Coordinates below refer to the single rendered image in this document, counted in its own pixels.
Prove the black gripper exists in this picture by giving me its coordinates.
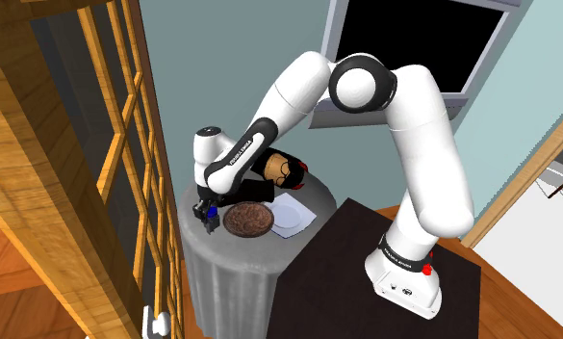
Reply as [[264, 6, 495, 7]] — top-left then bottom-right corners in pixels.
[[192, 184, 223, 235]]

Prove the brown round bowl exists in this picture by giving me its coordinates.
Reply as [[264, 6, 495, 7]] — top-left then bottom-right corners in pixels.
[[221, 200, 276, 239]]

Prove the round table with grey cloth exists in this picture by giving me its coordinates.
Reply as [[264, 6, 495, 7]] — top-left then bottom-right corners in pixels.
[[176, 170, 339, 339]]

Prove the black figure with glasses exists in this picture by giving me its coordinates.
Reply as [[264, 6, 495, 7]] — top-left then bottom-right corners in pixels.
[[237, 146, 310, 204]]

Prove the white square plate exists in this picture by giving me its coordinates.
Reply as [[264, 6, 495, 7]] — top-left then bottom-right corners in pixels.
[[266, 192, 319, 240]]

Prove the dark robot stand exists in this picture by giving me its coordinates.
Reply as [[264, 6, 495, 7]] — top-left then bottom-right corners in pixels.
[[266, 196, 483, 339]]

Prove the wooden door with glass panes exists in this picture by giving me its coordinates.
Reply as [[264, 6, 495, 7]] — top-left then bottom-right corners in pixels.
[[0, 0, 187, 339]]

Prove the grey framed window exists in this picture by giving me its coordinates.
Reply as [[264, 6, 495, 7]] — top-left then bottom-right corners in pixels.
[[308, 0, 532, 131]]

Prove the wooden door frame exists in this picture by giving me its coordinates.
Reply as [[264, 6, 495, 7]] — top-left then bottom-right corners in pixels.
[[460, 100, 563, 249]]

